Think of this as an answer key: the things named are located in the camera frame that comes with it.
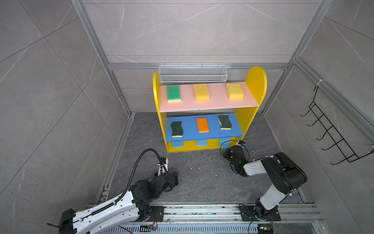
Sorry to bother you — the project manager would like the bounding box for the black wall hook rack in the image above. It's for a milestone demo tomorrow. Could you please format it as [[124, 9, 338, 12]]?
[[300, 86, 374, 165]]

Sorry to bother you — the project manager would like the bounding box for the bright green sponge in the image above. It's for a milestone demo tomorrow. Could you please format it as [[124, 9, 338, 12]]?
[[167, 85, 182, 103]]

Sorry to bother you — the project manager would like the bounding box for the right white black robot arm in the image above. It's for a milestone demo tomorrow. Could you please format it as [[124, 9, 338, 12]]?
[[221, 144, 307, 221]]

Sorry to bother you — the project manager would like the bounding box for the white wire mesh basket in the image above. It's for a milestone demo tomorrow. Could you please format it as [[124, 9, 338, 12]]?
[[158, 65, 228, 83]]

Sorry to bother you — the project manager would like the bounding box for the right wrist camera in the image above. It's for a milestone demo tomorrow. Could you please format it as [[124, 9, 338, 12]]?
[[238, 140, 245, 148]]

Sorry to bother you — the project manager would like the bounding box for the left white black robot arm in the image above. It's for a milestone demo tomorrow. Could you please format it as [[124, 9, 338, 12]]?
[[58, 172, 179, 234]]

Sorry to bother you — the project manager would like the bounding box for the pink upper shelf board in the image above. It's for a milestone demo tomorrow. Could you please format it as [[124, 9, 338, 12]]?
[[155, 82, 259, 113]]

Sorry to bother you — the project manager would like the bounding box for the orange sponge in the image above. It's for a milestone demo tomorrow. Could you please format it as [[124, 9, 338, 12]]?
[[196, 117, 209, 133]]

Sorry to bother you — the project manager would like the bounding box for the dark green scourer sponge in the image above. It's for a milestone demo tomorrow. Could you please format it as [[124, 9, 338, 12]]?
[[170, 121, 184, 138], [218, 115, 232, 130]]

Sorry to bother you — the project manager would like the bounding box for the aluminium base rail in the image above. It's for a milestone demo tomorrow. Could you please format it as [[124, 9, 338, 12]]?
[[92, 203, 328, 234]]

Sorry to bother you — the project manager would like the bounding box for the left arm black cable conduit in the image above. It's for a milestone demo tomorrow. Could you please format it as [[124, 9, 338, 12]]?
[[90, 148, 163, 215]]

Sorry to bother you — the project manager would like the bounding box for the blue sponge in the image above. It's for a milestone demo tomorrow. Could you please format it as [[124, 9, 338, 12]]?
[[196, 139, 208, 147], [172, 141, 184, 148], [219, 137, 231, 148]]

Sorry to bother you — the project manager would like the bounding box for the yellow shelf unit frame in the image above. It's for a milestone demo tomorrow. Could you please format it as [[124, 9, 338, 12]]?
[[153, 66, 267, 153]]

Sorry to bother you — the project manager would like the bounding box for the yellow sponge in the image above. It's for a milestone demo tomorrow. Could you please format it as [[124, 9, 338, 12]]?
[[226, 83, 244, 99], [193, 84, 210, 102]]

